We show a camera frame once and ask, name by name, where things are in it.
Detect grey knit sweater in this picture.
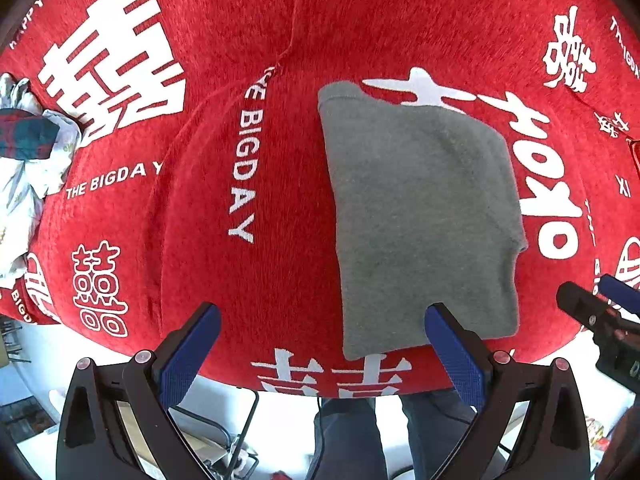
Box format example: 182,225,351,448
318,81,527,360

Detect black metal chair frame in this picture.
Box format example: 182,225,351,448
169,390,260,479

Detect red wedding blanket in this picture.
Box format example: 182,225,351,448
1,0,639,398

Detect person's legs in jeans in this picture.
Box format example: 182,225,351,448
306,389,475,479

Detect white patterned cloth pile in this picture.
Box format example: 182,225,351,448
1,73,81,288

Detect person's right hand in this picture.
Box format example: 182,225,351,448
596,398,640,480

